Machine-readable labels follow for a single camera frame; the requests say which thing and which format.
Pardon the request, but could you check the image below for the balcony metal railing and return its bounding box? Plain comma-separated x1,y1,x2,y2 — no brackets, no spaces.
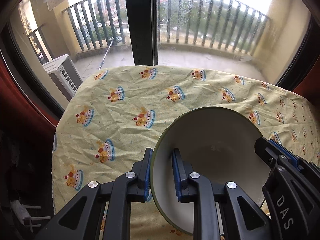
19,0,271,63

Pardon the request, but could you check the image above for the red curtain left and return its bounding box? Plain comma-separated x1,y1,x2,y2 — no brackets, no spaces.
0,57,61,140

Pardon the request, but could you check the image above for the red curtain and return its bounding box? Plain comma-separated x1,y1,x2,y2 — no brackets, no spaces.
0,57,61,140
294,58,320,105

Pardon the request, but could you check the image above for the mop handle on balcony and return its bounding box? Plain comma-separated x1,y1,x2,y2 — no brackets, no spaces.
98,39,114,70

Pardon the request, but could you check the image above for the yellow crown-print tablecloth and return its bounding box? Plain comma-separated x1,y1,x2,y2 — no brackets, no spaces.
52,66,319,212

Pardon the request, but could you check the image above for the large green-rimmed white bowl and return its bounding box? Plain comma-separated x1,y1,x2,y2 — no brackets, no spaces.
151,107,270,235

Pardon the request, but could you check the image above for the red curtain right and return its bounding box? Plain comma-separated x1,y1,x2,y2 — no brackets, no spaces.
294,58,320,105

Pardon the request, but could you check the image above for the black window frame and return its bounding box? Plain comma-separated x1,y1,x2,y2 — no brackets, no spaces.
1,0,319,121

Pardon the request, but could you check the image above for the white air conditioner unit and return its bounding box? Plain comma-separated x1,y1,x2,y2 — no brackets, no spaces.
42,54,82,101

